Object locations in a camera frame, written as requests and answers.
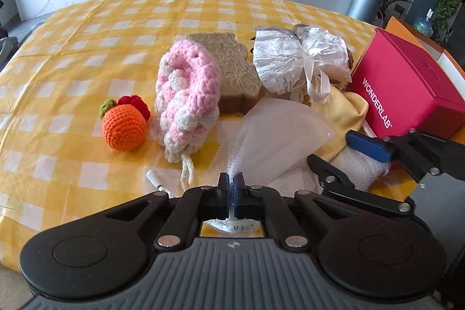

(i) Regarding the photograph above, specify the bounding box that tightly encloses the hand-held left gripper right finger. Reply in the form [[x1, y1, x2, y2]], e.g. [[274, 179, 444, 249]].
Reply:
[[234, 173, 371, 253]]

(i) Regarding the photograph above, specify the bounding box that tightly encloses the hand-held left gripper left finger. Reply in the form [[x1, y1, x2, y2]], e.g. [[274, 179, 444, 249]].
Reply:
[[91, 173, 231, 253]]

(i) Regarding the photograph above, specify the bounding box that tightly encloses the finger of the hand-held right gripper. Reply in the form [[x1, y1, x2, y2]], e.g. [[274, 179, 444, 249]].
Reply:
[[307, 153, 415, 220], [346, 129, 465, 184]]

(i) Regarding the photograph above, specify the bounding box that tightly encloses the white towel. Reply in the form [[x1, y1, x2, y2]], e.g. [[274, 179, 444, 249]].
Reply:
[[269, 146, 391, 192]]

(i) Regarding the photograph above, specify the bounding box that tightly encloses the white mesh bag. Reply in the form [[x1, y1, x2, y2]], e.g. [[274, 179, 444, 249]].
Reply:
[[198, 97, 338, 234]]

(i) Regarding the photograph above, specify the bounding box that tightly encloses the brown plush toy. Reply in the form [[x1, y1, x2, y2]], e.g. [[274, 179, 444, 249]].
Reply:
[[292, 24, 356, 82]]

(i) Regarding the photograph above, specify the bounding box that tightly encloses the bear-shaped loofah sponge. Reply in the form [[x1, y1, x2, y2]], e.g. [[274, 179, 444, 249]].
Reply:
[[186, 32, 263, 115]]

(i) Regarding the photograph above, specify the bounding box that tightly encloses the orange cardboard box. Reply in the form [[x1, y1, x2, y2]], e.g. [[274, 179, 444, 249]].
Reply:
[[384, 17, 465, 78]]

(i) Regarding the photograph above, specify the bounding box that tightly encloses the yellow cloth bag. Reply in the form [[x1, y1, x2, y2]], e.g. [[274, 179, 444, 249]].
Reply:
[[309, 85, 369, 165]]

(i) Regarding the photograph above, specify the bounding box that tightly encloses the small white tube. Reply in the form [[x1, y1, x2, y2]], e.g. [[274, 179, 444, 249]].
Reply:
[[146, 170, 171, 194]]

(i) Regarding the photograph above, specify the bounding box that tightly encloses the pink cardboard box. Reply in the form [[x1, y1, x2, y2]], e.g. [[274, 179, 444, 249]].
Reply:
[[347, 28, 465, 144]]

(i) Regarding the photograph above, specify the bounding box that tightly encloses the orange crochet fruit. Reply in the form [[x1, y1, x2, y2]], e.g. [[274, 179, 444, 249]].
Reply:
[[100, 98, 148, 152]]

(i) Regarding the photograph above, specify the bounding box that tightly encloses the pink white crochet pouch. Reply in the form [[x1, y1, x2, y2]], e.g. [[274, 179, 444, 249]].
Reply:
[[154, 40, 222, 187]]

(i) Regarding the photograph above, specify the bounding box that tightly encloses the red crochet berry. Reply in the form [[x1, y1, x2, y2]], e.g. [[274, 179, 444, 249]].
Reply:
[[117, 95, 151, 121]]

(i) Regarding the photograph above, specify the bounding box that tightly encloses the white plastic wrapped bundle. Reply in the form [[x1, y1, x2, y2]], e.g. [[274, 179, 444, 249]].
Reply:
[[252, 25, 351, 103]]

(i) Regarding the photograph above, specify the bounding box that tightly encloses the blue water bottle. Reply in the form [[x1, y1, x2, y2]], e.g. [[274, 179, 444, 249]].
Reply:
[[414, 9, 434, 38]]

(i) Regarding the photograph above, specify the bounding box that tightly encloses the grey metal trash can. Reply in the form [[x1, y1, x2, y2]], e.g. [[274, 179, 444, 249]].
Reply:
[[345, 0, 384, 24]]

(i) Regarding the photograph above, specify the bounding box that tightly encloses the yellow checkered tablecloth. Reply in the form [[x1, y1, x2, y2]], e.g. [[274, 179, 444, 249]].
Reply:
[[0, 0, 400, 270]]

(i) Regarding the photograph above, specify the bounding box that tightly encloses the grey floor appliance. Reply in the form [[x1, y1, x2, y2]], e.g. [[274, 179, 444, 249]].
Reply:
[[0, 36, 19, 71]]

